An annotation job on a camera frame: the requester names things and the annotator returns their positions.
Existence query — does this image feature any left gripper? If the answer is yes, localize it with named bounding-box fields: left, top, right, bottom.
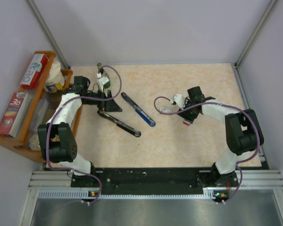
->
left=83, top=88, right=122, bottom=113

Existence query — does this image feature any black stapler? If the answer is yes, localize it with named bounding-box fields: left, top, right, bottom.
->
left=97, top=110, right=141, bottom=137

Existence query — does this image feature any red staple box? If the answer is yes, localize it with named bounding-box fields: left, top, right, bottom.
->
left=159, top=107, right=173, bottom=114

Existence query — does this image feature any blue stapler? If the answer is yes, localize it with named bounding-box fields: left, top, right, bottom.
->
left=121, top=92, right=156, bottom=127

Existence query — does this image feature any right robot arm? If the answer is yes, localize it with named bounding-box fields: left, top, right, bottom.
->
left=173, top=86, right=264, bottom=186

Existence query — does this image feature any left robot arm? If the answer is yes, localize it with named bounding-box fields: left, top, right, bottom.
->
left=37, top=74, right=122, bottom=187

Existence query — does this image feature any green glass bottle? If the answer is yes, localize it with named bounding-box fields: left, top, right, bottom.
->
left=97, top=63, right=108, bottom=75

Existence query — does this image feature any white paper bag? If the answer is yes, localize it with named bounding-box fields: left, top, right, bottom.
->
left=43, top=58, right=65, bottom=93

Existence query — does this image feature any wooden shelf rack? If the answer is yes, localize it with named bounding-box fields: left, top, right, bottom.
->
left=0, top=50, right=87, bottom=163

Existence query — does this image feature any red white box upper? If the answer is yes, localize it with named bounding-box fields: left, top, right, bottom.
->
left=20, top=54, right=48, bottom=89

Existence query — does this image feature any red white box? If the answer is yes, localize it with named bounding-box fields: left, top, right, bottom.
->
left=20, top=54, right=48, bottom=89
left=0, top=92, right=31, bottom=138

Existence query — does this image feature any white cloth roll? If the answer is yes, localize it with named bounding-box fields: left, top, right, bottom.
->
left=29, top=133, right=41, bottom=151

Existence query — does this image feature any red white box lower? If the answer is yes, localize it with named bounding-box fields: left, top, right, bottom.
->
left=0, top=92, right=31, bottom=138

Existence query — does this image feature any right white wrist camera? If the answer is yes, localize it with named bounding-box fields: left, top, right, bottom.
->
left=170, top=94, right=185, bottom=110

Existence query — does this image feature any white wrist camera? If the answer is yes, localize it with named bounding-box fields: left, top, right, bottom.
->
left=97, top=73, right=111, bottom=91
left=170, top=94, right=185, bottom=110

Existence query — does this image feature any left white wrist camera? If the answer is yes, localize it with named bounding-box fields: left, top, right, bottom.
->
left=97, top=73, right=111, bottom=91

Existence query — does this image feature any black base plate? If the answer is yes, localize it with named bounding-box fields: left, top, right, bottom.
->
left=70, top=167, right=241, bottom=195

